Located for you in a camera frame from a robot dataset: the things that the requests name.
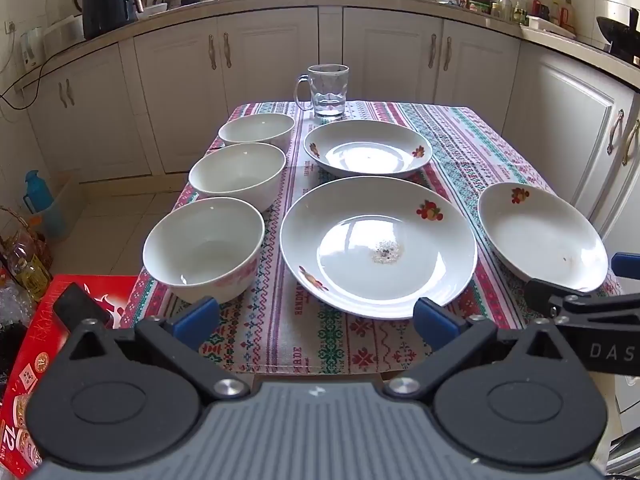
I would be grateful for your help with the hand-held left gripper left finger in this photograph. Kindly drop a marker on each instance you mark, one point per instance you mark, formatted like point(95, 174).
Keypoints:
point(197, 317)

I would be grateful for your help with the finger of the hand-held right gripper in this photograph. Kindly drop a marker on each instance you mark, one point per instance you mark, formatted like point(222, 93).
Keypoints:
point(627, 264)
point(542, 294)

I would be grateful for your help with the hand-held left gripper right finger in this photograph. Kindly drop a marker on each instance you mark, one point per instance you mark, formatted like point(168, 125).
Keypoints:
point(435, 322)

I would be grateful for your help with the white plate with fruit print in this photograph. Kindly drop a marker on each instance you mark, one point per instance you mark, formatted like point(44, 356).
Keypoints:
point(540, 235)
point(350, 240)
point(365, 150)

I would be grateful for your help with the white bowl with pink print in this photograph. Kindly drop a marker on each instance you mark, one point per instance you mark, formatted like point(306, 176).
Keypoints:
point(235, 175)
point(205, 250)
point(257, 130)

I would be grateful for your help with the black rectangular object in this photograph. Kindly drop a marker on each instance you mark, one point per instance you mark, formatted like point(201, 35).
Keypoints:
point(75, 302)

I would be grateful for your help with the patterned red green tablecloth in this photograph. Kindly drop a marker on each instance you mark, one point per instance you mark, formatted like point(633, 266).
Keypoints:
point(475, 155)

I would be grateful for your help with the clear plastic bin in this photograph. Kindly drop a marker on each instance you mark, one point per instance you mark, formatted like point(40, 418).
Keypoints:
point(55, 220)

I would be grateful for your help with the red cardboard box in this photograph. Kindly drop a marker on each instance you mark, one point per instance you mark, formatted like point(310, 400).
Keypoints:
point(30, 360)

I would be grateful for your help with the yellow cooking oil bottle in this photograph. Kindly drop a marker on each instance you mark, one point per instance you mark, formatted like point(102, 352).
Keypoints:
point(30, 270)

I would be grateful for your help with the clear plastic bag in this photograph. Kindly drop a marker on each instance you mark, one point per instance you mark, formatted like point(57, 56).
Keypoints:
point(12, 310)

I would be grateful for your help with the blue plastic jug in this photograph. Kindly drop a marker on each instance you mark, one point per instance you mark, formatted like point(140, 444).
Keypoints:
point(39, 192)

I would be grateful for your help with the black wok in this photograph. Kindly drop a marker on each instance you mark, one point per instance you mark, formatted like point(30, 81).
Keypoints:
point(620, 35)

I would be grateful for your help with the white plastic tray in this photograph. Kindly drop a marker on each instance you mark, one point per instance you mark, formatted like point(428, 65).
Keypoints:
point(545, 25)

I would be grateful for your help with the orange seasoning bottle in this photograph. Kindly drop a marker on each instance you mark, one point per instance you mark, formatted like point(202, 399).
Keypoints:
point(567, 15)

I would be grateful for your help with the clear glass mug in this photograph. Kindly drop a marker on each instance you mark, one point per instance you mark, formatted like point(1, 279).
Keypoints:
point(327, 90)

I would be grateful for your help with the small seasoning bottle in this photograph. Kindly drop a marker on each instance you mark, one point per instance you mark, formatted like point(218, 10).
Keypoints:
point(554, 12)

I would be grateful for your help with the red label bottle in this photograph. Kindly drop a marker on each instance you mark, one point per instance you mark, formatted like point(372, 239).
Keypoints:
point(540, 6)

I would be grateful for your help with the green label bottle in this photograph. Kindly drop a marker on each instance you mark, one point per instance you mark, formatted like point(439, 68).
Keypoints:
point(521, 7)

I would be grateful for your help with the clear glass bottle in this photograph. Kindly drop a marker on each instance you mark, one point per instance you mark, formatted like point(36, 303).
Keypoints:
point(506, 7)

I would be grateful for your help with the green tin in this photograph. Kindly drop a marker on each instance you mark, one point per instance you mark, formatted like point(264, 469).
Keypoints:
point(480, 7)

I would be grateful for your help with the white dish tray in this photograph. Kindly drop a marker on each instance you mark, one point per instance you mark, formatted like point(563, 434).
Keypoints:
point(150, 11)

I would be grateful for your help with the beige kitchen countertop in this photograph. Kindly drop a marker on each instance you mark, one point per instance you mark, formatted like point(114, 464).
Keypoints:
point(210, 6)

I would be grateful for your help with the white boxy appliance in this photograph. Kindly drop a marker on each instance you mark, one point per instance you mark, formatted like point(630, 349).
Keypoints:
point(62, 35)

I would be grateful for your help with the white electric kettle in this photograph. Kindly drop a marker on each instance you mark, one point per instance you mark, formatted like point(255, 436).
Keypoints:
point(31, 50)

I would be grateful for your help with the black air fryer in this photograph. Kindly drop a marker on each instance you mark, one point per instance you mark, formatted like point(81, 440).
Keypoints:
point(107, 5)

